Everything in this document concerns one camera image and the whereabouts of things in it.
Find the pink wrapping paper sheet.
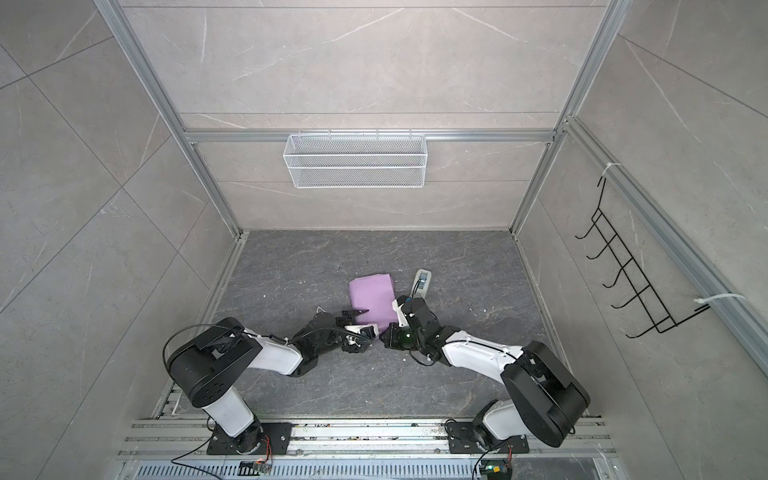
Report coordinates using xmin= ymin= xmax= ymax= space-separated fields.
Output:
xmin=349 ymin=274 xmax=398 ymax=333

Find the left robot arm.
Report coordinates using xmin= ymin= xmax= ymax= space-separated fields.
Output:
xmin=162 ymin=310 xmax=379 ymax=438

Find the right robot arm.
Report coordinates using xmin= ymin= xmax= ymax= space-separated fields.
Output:
xmin=379 ymin=295 xmax=591 ymax=450

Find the white tape dispenser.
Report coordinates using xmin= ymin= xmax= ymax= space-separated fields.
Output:
xmin=411 ymin=269 xmax=432 ymax=298

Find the green connector board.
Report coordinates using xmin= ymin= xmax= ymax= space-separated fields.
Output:
xmin=478 ymin=460 xmax=513 ymax=480

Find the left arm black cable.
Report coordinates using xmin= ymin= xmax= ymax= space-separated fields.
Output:
xmin=286 ymin=325 xmax=373 ymax=349

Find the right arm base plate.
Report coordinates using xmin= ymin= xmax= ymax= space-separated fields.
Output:
xmin=443 ymin=419 xmax=530 ymax=454

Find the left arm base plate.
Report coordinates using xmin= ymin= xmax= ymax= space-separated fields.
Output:
xmin=206 ymin=422 xmax=293 ymax=456

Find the white wire mesh basket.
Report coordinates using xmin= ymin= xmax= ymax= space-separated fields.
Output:
xmin=283 ymin=133 xmax=428 ymax=189

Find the aluminium rail base frame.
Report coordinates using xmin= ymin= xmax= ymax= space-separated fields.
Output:
xmin=116 ymin=417 xmax=626 ymax=479

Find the black wire hook rack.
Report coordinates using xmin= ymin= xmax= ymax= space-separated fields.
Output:
xmin=574 ymin=177 xmax=711 ymax=339

